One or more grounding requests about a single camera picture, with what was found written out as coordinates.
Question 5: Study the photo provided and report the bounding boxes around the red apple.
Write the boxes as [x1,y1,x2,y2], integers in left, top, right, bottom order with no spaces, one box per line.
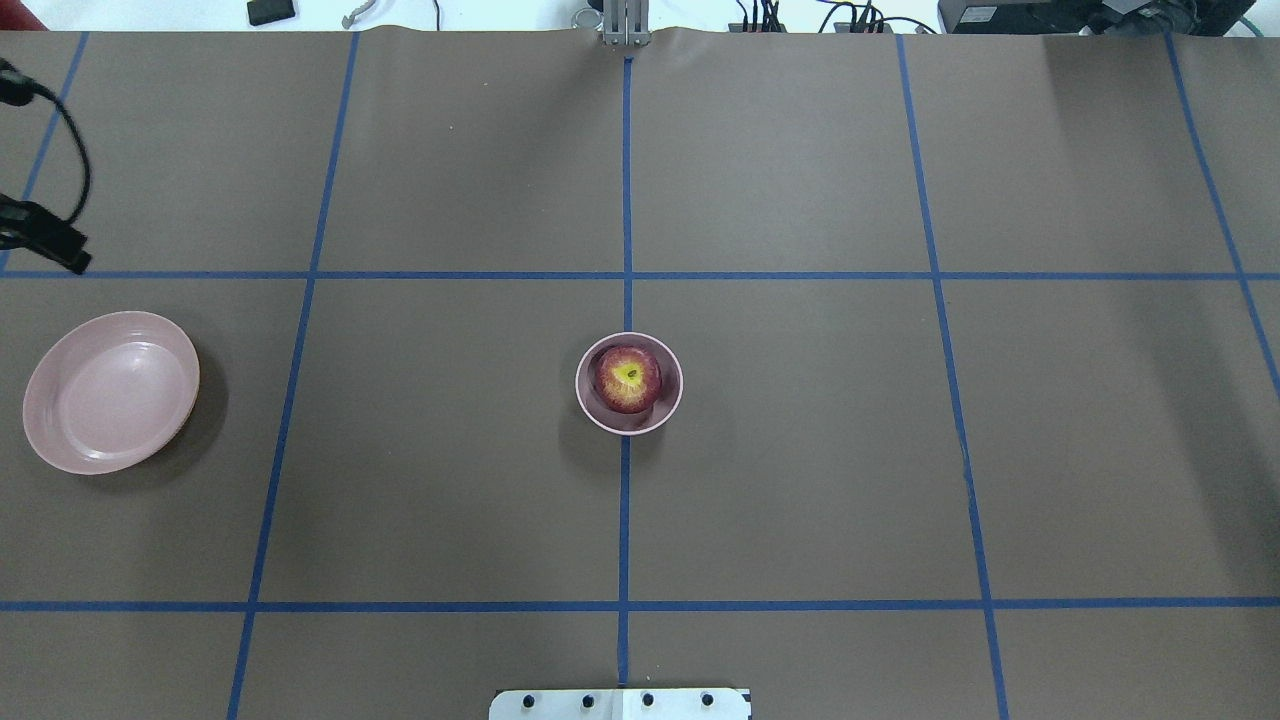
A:
[595,345,663,415]

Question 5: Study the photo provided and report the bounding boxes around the pink plate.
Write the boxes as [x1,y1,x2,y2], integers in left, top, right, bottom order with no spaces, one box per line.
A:
[22,311,201,477]

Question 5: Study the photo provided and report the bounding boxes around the pink bowl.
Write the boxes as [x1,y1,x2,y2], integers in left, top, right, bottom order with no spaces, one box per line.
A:
[573,332,684,436]

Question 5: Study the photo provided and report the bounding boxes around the small black square pad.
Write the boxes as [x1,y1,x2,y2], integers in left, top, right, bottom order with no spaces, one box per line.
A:
[244,0,297,27]

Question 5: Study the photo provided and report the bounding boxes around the black electronics box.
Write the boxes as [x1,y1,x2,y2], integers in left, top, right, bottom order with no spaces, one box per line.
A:
[936,1,1256,37]

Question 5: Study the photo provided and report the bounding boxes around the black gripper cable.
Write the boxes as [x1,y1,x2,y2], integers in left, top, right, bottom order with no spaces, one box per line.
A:
[29,85,93,225]

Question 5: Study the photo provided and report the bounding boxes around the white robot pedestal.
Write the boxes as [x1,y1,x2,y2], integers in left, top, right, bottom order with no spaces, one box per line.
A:
[488,687,753,719]

